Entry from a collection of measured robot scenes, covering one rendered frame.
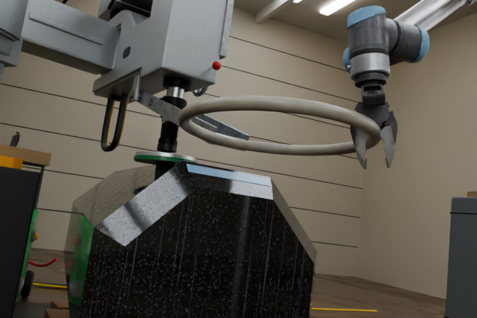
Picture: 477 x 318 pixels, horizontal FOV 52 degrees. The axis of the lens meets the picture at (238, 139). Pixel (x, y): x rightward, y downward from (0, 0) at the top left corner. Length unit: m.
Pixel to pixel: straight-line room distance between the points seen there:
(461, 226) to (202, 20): 1.17
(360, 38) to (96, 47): 1.40
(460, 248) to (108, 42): 1.67
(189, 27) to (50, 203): 5.29
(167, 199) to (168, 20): 0.62
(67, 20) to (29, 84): 4.73
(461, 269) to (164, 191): 1.06
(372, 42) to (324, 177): 7.16
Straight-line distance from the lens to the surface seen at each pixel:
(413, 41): 1.26
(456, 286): 1.92
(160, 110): 1.71
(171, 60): 1.68
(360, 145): 1.12
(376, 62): 1.15
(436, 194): 7.55
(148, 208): 1.48
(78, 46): 2.25
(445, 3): 1.64
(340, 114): 0.99
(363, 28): 1.18
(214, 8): 1.82
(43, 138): 6.85
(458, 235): 1.92
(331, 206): 8.36
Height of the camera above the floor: 0.66
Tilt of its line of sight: 10 degrees up
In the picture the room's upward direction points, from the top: 7 degrees clockwise
